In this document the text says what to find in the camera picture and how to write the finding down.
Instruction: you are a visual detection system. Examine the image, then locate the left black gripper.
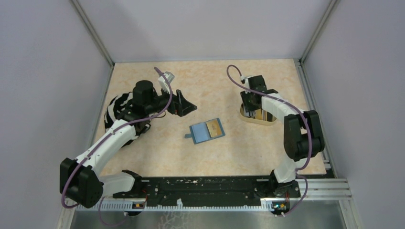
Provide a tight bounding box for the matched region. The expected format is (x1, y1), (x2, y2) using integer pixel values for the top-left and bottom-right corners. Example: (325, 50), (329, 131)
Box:
(146, 83), (197, 116)

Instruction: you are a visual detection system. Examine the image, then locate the cream oval card tray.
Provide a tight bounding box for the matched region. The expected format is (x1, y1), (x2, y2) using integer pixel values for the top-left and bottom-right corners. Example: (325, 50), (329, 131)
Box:
(239, 104), (277, 126)

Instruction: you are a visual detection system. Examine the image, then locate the blue card holder wallet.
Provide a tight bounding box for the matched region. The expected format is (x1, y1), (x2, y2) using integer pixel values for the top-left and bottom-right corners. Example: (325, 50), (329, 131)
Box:
(184, 118), (225, 145)

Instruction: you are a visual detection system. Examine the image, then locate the yellow credit card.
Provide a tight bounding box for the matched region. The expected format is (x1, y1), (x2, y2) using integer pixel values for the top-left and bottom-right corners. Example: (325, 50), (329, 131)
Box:
(206, 119), (223, 138)

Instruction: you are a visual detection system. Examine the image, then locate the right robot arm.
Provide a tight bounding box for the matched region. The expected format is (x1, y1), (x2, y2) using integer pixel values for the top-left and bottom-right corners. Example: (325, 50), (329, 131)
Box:
(240, 75), (325, 197)

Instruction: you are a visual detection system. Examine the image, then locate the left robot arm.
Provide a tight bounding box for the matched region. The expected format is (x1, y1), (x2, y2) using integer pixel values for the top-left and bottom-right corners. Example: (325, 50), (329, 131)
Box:
(60, 80), (197, 208)

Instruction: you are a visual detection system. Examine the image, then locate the credit cards stack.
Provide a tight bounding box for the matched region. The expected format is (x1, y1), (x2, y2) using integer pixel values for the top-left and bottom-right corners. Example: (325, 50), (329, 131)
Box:
(244, 109), (276, 122)

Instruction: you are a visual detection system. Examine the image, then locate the zebra striped cloth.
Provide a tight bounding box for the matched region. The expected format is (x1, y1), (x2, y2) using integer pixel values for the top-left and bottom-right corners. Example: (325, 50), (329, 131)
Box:
(104, 92), (151, 139)

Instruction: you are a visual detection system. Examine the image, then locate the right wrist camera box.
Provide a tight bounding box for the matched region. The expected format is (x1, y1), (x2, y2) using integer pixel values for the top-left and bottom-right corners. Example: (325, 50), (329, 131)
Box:
(240, 76), (251, 88)

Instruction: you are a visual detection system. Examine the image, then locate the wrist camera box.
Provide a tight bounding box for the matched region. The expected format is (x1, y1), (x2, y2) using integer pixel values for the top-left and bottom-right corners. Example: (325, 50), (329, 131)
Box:
(240, 76), (251, 88)
(157, 72), (175, 92)

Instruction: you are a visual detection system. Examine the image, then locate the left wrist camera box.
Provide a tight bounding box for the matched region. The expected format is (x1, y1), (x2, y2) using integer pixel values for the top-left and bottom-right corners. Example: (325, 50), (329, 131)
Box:
(157, 72), (175, 92)

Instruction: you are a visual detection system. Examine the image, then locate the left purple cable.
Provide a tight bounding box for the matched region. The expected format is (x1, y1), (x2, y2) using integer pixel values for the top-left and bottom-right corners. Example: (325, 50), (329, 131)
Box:
(61, 66), (174, 228)

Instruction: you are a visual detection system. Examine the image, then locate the purple cable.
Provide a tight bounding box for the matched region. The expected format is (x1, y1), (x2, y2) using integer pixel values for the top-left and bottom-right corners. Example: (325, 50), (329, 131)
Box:
(226, 64), (313, 218)
(61, 66), (174, 228)

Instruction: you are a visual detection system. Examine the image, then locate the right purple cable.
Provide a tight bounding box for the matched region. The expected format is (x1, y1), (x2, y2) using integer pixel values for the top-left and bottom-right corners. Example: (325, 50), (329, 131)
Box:
(226, 64), (313, 218)

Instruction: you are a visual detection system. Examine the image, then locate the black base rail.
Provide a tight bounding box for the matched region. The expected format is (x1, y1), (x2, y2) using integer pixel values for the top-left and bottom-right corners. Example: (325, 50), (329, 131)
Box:
(113, 174), (301, 215)

